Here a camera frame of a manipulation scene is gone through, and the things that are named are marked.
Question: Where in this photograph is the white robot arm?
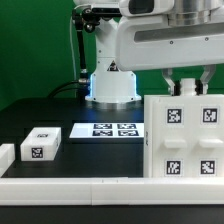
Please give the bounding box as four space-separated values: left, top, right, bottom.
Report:
73 0 224 104

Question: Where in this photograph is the white side fence block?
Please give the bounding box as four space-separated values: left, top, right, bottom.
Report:
0 144 15 178

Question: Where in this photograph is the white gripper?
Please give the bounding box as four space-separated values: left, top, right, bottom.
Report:
115 13 224 96

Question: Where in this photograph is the white cabinet door panel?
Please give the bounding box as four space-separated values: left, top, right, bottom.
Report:
191 97 224 177
160 104 187 177

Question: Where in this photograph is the white cabinet top block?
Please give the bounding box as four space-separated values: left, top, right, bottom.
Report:
20 127 61 161

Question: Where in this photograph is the white obstacle fence bar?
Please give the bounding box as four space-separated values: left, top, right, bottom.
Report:
0 177 224 206

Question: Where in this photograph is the white cabinet body box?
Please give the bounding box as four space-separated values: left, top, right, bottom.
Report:
143 90 224 178

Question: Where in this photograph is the grey depth camera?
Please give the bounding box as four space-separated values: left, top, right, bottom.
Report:
91 3 121 17

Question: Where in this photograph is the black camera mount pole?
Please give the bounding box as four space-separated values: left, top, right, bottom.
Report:
71 8 101 100

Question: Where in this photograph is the black cable bundle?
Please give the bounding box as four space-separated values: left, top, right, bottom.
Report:
46 79 90 100

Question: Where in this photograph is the white AprilTag base plate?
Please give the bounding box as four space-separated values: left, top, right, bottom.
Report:
70 122 144 139

